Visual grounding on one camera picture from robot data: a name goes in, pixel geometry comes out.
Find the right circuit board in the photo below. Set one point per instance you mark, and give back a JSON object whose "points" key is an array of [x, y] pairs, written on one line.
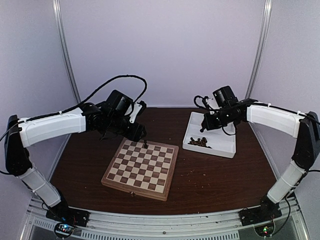
{"points": [[264, 230]]}

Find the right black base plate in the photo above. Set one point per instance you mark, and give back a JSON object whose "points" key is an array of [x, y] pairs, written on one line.
{"points": [[255, 215]]}

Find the dark chess pieces pile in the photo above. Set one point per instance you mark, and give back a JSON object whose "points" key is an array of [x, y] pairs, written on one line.
{"points": [[201, 142]]}

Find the aluminium front rail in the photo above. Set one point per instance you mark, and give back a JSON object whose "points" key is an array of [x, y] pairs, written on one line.
{"points": [[224, 225]]}

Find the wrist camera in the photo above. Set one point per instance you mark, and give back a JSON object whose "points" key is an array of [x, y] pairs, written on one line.
{"points": [[119, 101], [225, 97]]}

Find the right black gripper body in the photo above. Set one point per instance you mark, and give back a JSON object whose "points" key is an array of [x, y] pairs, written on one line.
{"points": [[224, 118]]}

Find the right aluminium corner post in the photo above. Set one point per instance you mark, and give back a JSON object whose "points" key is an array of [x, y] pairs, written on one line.
{"points": [[263, 35]]}

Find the left aluminium corner post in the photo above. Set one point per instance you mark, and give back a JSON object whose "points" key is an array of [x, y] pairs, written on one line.
{"points": [[64, 47]]}

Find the wooden chessboard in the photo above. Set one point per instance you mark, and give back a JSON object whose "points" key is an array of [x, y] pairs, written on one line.
{"points": [[142, 172]]}

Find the circuit board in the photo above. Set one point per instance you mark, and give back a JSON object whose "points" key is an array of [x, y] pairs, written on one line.
{"points": [[264, 230], [63, 230]]}

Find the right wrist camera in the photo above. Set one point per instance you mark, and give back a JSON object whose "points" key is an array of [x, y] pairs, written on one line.
{"points": [[225, 97]]}

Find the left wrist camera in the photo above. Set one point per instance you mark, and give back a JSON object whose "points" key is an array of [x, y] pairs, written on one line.
{"points": [[119, 101]]}

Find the aluminium corner post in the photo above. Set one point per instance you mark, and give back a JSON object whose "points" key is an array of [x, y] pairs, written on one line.
{"points": [[263, 35], [64, 47]]}

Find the left circuit board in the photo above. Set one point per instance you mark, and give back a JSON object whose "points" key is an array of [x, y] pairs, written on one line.
{"points": [[63, 230]]}

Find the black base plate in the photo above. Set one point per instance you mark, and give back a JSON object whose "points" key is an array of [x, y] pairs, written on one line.
{"points": [[255, 215], [67, 215]]}

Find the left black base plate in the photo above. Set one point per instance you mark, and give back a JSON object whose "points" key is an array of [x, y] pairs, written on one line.
{"points": [[67, 215]]}

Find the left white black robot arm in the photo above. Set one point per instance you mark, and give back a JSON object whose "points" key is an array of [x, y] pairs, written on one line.
{"points": [[116, 115]]}

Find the white plastic tray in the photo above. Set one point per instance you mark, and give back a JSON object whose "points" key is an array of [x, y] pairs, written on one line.
{"points": [[220, 142]]}

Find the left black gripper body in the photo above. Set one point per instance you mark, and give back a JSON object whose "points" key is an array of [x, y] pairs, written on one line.
{"points": [[131, 134]]}

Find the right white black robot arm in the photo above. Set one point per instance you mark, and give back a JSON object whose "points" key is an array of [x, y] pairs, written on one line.
{"points": [[225, 108]]}

